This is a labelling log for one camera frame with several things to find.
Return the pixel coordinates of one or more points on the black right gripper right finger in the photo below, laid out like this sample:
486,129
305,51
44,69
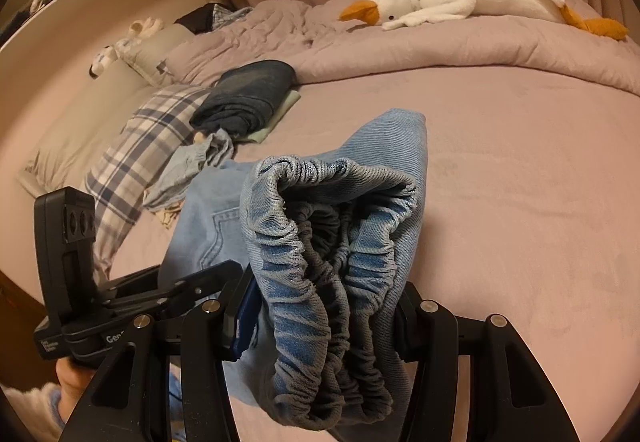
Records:
511,398

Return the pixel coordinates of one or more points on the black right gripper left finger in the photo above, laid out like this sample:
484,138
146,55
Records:
212,323

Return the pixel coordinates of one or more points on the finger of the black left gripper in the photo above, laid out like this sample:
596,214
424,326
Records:
135,283
160,299

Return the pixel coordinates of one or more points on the light blue denim pants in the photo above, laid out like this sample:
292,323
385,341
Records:
330,240

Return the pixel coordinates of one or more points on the left hand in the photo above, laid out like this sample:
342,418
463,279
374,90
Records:
74,380

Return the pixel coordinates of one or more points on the floral patterned cloth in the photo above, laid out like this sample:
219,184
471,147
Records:
168,216

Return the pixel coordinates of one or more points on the white fleece left sleeve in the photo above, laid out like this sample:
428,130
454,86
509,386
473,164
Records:
38,410

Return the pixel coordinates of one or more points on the folded pale blue pants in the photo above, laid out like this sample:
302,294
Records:
186,163

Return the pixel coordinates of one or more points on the plaid blue white pillow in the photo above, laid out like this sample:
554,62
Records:
133,162

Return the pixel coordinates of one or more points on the folded light green cloth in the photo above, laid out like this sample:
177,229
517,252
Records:
259,136

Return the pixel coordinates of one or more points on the folded dark blue jeans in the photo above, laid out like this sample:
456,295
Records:
245,99

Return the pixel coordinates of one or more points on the cream pillow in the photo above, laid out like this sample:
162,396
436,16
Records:
148,58

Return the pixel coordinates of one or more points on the beige headboard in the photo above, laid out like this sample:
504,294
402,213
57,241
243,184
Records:
53,50

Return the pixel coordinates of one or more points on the small white plush toy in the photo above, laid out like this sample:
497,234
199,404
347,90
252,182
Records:
138,31

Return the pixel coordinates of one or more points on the pink quilted comforter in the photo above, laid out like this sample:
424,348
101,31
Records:
321,48

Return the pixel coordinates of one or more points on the dark clothes on bed head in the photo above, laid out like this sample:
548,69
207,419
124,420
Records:
210,17

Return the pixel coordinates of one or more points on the white goose plush toy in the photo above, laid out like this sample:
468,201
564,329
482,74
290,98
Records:
395,14

